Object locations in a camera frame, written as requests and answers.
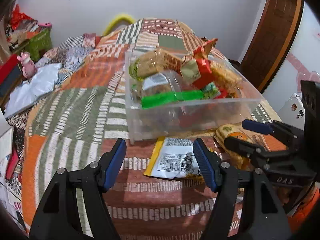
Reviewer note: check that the clear bag green seal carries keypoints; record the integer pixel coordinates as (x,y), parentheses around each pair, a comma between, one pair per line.
(164,88)

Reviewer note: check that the clear plastic storage bin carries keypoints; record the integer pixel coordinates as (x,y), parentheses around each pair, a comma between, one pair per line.
(186,116)

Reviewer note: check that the egg roll pack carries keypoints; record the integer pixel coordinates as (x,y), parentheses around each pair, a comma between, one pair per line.
(229,136)

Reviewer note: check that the red flat box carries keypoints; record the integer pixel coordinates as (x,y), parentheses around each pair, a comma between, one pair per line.
(10,71)

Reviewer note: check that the green storage box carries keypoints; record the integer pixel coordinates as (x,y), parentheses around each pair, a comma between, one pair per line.
(38,45)

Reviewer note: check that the red wrapped snack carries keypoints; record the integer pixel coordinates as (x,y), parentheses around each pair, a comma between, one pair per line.
(200,54)

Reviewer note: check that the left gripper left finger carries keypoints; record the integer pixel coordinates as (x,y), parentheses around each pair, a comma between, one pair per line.
(57,215)

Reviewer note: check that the clear bag orange crackers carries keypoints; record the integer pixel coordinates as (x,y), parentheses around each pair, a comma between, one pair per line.
(225,78)

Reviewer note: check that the sponge cake loaf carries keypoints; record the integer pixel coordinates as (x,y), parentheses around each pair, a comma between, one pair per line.
(153,62)

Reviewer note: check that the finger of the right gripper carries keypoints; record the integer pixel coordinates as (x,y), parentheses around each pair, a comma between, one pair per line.
(260,127)
(261,158)

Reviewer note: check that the patchwork striped blanket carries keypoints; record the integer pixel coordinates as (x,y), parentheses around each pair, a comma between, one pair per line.
(83,119)

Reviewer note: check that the green peas snack bag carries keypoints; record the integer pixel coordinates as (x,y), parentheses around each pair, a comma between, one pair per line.
(210,91)

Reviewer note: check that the yellow white snack packet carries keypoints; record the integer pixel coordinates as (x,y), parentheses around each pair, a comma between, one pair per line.
(173,158)

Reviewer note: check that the brown wooden door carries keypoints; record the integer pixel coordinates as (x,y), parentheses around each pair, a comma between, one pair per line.
(272,41)

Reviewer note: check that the pink plush toy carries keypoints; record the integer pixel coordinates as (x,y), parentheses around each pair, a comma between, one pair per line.
(28,66)

